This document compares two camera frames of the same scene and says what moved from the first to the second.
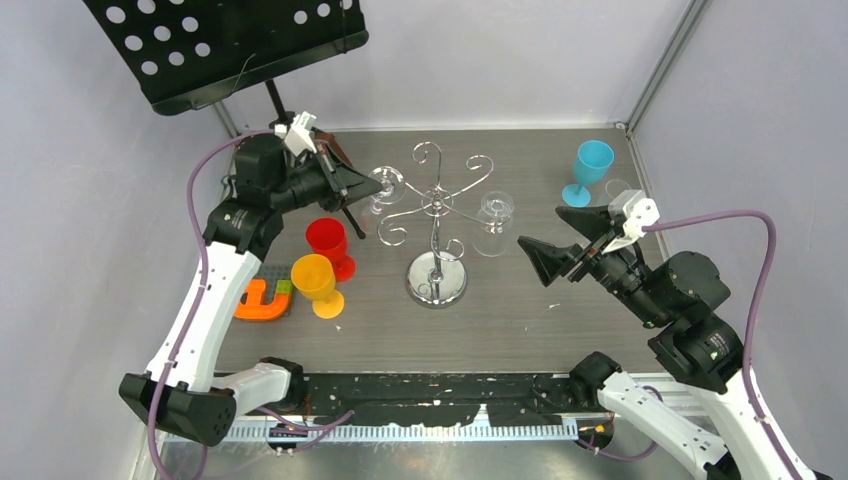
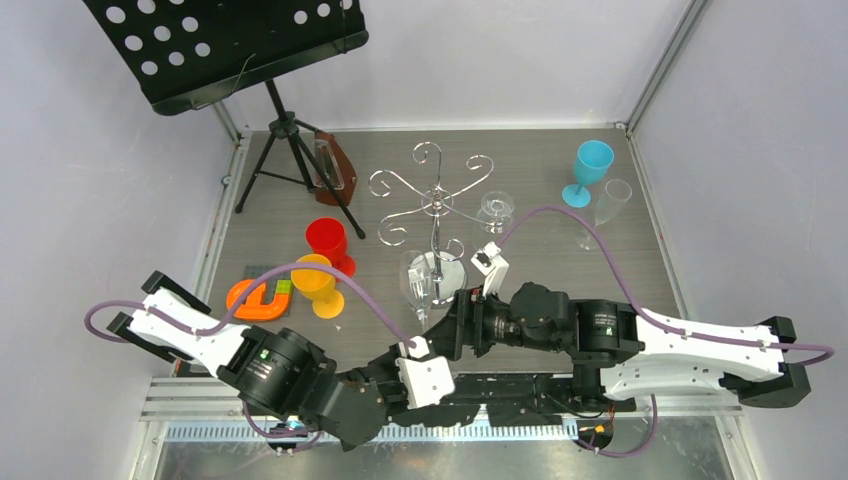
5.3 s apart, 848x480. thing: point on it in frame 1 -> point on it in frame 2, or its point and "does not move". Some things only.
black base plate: x=428 y=399 does not move
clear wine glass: x=393 y=185 -> x=415 y=271
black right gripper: x=547 y=258 -> x=462 y=327
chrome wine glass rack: x=437 y=279 does not move
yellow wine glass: x=313 y=276 does not move
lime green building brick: x=284 y=286 does not move
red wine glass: x=328 y=237 does not move
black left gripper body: x=329 y=189 -> x=385 y=372
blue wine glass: x=592 y=161 does not move
